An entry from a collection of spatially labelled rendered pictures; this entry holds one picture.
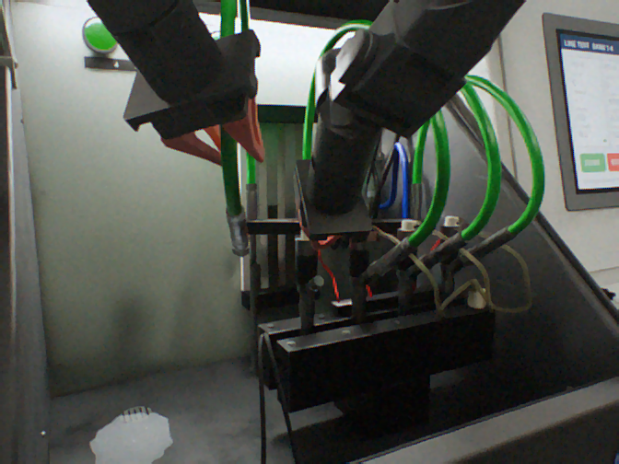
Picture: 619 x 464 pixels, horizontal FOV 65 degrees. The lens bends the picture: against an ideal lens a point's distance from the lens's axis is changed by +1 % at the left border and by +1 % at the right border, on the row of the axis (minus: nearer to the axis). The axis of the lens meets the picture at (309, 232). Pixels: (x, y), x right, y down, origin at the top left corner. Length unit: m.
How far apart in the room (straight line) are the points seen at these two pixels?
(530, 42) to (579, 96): 0.14
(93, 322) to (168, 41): 0.60
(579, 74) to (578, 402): 0.61
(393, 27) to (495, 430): 0.38
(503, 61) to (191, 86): 0.63
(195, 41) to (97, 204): 0.51
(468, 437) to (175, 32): 0.42
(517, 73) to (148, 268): 0.69
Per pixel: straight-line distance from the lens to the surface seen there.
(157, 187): 0.84
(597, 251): 0.99
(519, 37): 0.94
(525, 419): 0.57
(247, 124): 0.37
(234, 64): 0.37
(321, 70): 0.50
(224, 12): 0.46
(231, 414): 0.77
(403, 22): 0.38
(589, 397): 0.64
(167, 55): 0.35
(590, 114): 1.03
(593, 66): 1.07
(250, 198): 0.79
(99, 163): 0.82
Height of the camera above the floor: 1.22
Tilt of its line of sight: 10 degrees down
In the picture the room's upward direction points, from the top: straight up
